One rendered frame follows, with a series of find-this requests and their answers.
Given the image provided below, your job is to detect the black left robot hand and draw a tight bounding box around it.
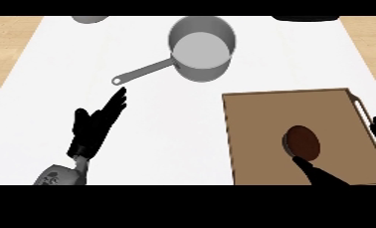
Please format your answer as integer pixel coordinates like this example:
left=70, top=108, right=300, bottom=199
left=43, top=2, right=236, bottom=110
left=65, top=86, right=130, bottom=160

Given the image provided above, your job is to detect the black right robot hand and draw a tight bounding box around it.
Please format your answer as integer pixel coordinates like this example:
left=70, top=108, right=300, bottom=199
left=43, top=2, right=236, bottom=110
left=291, top=115, right=376, bottom=186

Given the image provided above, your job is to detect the chocolate cupcake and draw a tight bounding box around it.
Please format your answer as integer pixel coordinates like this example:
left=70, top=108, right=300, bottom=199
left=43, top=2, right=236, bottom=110
left=280, top=124, right=322, bottom=160

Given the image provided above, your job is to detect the brown wooden tray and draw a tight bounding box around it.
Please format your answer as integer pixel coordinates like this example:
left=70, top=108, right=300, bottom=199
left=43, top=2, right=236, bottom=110
left=220, top=87, right=376, bottom=186

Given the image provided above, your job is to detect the grey round object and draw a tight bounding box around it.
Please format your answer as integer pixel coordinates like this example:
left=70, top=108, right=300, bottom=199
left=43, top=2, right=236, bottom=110
left=71, top=16, right=111, bottom=25

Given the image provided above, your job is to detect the black flat object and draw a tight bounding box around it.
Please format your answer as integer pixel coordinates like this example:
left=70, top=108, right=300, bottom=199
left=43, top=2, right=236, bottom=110
left=272, top=16, right=341, bottom=23

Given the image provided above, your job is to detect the grey metal pot with handle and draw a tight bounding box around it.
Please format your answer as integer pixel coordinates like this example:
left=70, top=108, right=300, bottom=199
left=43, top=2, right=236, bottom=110
left=111, top=16, right=238, bottom=87

